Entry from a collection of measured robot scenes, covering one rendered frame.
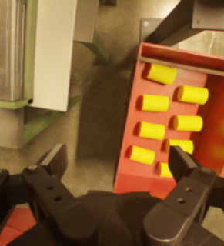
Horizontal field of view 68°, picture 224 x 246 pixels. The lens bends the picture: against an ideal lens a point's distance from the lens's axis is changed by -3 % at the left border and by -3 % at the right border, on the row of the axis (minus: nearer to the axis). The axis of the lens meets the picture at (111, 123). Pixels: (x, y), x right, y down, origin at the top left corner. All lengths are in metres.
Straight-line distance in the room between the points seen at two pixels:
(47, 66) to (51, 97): 0.07
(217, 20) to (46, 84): 0.46
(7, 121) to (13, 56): 0.23
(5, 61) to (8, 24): 0.07
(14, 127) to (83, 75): 0.96
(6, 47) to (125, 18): 1.15
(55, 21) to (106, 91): 1.03
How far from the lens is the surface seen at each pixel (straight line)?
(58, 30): 0.44
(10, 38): 0.40
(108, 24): 1.45
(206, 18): 0.56
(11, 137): 0.57
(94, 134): 1.51
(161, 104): 0.75
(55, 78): 0.43
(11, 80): 0.40
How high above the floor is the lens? 1.41
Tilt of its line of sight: 74 degrees down
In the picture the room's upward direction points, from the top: 174 degrees counter-clockwise
